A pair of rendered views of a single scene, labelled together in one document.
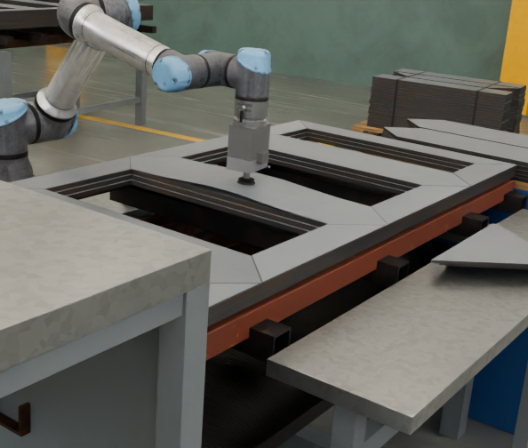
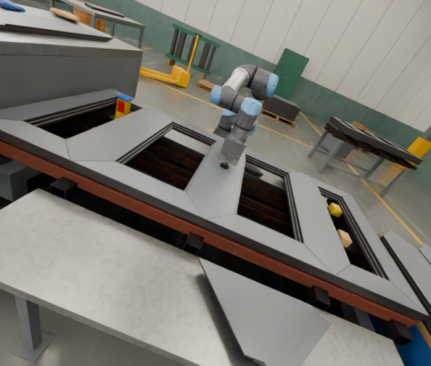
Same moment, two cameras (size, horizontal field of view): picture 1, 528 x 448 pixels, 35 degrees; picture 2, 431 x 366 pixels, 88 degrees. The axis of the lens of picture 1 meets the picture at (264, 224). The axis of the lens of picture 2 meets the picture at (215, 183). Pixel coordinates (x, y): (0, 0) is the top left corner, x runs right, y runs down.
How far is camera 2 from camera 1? 1.49 m
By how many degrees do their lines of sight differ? 50
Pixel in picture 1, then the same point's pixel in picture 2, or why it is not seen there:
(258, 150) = (228, 152)
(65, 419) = not seen: outside the picture
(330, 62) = not seen: outside the picture
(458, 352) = (54, 283)
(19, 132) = (227, 120)
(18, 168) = (221, 132)
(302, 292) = (109, 192)
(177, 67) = (215, 90)
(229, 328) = (46, 165)
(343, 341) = (67, 218)
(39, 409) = not seen: hidden behind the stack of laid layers
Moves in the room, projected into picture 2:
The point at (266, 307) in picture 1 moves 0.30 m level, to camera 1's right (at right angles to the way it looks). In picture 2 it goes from (75, 176) to (67, 256)
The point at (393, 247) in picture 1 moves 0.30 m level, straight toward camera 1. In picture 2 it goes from (210, 237) to (109, 229)
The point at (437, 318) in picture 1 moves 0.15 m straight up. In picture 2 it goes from (119, 270) to (128, 230)
